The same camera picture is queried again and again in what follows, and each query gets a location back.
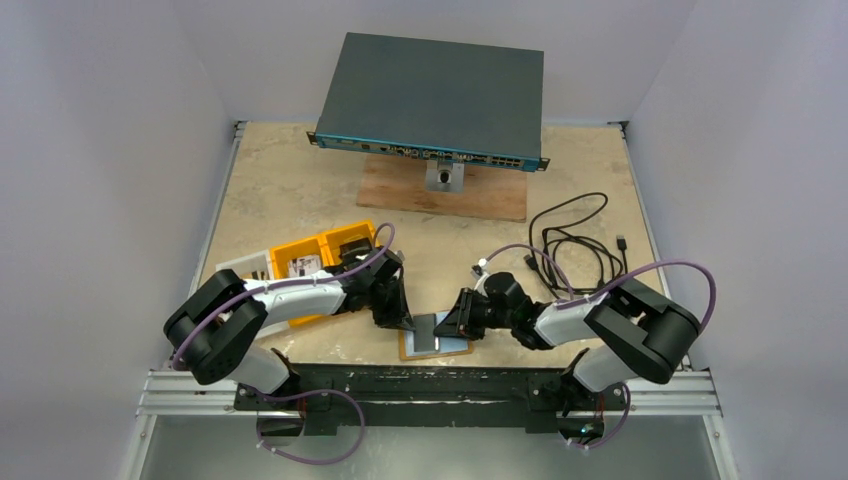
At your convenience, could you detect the black USB cable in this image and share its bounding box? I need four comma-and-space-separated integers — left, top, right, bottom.
523, 192, 629, 296

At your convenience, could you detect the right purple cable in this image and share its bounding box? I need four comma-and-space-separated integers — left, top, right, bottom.
473, 243, 718, 452

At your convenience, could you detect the yellow bin with silver cards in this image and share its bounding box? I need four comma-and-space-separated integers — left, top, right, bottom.
268, 237, 333, 329

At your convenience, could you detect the dark card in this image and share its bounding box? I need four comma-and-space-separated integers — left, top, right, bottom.
411, 314, 439, 355

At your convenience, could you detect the black VIP card stack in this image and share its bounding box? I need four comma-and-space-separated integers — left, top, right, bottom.
339, 238, 373, 264

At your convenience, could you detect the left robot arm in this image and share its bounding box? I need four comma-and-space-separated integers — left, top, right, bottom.
163, 247, 414, 409

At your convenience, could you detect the metal switch stand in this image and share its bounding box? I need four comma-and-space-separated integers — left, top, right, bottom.
425, 159, 465, 193

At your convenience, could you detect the tan leather card holder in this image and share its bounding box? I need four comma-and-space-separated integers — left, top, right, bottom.
399, 311, 473, 361

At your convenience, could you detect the white plastic tray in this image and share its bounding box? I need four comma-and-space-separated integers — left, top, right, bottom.
215, 250, 276, 339

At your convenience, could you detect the silver VIP card stack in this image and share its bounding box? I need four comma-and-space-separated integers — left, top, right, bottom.
286, 254, 323, 278

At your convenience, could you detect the blue network switch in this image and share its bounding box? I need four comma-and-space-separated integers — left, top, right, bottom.
307, 32, 549, 172

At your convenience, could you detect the wooden board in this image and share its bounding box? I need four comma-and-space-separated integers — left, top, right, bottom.
356, 155, 528, 222

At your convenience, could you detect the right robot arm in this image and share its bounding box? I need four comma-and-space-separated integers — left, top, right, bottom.
433, 272, 702, 407

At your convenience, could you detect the yellow bin with black cards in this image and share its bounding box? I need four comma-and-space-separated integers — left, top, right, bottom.
318, 220, 375, 316

